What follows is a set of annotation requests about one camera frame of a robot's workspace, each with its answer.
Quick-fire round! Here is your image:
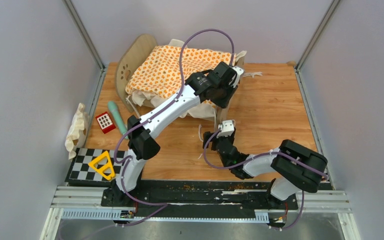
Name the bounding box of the white rope tie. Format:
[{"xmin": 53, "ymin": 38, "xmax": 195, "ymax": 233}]
[{"xmin": 198, "ymin": 124, "xmax": 210, "ymax": 163}]

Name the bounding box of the yellow duck print blanket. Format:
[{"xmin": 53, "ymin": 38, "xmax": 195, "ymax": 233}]
[{"xmin": 125, "ymin": 44, "xmax": 247, "ymax": 108}]

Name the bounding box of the wooden pet bed frame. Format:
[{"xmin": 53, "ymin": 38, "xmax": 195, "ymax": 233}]
[{"xmin": 115, "ymin": 34, "xmax": 245, "ymax": 112}]

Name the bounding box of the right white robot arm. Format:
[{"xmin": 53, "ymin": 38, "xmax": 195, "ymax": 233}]
[{"xmin": 202, "ymin": 120, "xmax": 329, "ymax": 209}]

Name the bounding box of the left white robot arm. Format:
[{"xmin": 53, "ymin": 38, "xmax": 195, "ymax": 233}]
[{"xmin": 113, "ymin": 62, "xmax": 244, "ymax": 207}]

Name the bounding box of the teal cylinder toy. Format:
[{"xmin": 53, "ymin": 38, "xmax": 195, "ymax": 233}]
[{"xmin": 107, "ymin": 101, "xmax": 127, "ymax": 134}]

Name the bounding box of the red window toy block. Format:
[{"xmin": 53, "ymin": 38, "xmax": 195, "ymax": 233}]
[{"xmin": 95, "ymin": 111, "xmax": 116, "ymax": 134}]

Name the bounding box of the yellow plastic block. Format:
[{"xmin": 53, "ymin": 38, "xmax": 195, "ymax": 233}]
[{"xmin": 88, "ymin": 150, "xmax": 116, "ymax": 182}]

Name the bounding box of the white duck pillow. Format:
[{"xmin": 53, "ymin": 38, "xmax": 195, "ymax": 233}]
[{"xmin": 64, "ymin": 103, "xmax": 89, "ymax": 161}]

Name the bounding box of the black white checkerboard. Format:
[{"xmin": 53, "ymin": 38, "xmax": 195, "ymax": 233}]
[{"xmin": 65, "ymin": 148, "xmax": 123, "ymax": 188}]

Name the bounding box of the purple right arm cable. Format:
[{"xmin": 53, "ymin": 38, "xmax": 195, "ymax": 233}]
[{"xmin": 202, "ymin": 129, "xmax": 330, "ymax": 230}]

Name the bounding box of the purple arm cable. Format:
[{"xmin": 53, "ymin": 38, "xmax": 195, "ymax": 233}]
[
  {"xmin": 112, "ymin": 29, "xmax": 237, "ymax": 220},
  {"xmin": 202, "ymin": 129, "xmax": 330, "ymax": 230}
]

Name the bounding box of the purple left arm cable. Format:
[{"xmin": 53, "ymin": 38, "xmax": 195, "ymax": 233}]
[{"xmin": 112, "ymin": 29, "xmax": 237, "ymax": 220}]

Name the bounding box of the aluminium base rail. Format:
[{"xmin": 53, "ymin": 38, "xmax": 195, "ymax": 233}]
[{"xmin": 51, "ymin": 180, "xmax": 354, "ymax": 223}]

